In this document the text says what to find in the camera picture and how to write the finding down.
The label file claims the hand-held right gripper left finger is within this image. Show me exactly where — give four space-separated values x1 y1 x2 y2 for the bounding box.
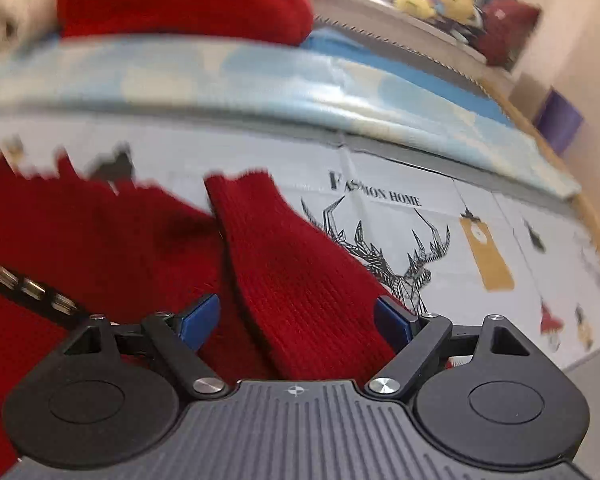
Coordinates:
62 294 231 402

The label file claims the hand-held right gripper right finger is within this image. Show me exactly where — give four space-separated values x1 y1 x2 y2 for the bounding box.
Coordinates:
365 296 531 402

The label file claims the dark red knit sweater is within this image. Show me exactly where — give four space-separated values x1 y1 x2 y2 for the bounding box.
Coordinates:
0 152 418 480

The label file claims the deer print bed sheet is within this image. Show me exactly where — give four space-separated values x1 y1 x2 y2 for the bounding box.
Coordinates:
0 105 600 361

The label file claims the light blue folded sheet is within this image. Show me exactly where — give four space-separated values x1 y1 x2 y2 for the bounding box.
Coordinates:
0 35 583 198

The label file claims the bright blue sheet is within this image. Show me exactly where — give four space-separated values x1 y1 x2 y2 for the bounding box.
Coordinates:
300 27 516 128

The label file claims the grey box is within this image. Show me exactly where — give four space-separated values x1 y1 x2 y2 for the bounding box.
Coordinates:
510 72 551 121

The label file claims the dark red cushion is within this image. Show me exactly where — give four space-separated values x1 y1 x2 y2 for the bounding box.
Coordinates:
475 0 541 67

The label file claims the pale yellow plush toy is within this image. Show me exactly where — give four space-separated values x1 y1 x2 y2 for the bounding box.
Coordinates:
395 0 438 14

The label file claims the red folded blanket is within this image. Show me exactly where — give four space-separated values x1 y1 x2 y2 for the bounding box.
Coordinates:
56 0 315 45

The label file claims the yellow round-face plush toy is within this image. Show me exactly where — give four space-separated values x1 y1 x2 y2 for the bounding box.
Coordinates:
432 0 481 23

